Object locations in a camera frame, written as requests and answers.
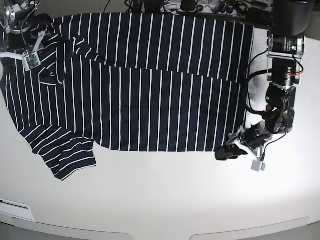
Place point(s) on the white power strip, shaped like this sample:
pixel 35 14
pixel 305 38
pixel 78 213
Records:
pixel 198 8

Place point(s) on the white gripper body, viewer right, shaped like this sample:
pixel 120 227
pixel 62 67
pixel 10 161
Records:
pixel 251 140

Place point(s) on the white gripper body, viewer left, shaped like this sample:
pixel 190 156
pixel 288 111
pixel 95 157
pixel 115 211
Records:
pixel 36 47

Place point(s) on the wrist camera, viewer left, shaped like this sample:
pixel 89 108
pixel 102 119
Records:
pixel 31 61

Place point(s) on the navy white striped T-shirt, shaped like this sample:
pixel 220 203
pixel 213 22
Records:
pixel 129 82

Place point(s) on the wrist camera, viewer right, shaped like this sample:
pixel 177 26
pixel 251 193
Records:
pixel 258 165

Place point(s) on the black robot arm, viewer left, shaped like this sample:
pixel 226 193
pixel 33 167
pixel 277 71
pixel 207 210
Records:
pixel 21 29

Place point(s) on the wrist camera, viewer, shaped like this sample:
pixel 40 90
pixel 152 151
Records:
pixel 258 165
pixel 31 61

